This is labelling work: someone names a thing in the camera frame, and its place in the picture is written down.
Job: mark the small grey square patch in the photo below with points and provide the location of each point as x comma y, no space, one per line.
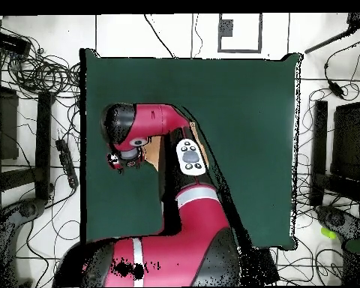
225,28

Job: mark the grey chair base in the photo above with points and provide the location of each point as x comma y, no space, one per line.
336,219
27,210

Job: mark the dark green table cloth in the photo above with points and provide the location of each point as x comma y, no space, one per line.
243,120

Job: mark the black electronics box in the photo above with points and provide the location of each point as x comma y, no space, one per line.
10,43

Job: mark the black power adapter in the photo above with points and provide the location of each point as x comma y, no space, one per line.
336,89

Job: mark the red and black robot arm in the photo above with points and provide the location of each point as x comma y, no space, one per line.
198,225

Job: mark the grey square floor frame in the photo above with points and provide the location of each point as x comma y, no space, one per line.
260,33

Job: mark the dark flat panel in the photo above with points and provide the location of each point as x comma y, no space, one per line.
348,141
7,126

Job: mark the black power strip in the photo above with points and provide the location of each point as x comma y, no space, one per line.
67,163

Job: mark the tan terry towel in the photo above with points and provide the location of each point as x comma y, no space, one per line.
154,153

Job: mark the black stand base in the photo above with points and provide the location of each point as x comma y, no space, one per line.
319,150
43,144

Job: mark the yellow-green ball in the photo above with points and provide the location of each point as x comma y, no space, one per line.
328,233

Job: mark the black tripod pole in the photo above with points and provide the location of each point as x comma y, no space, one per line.
358,20

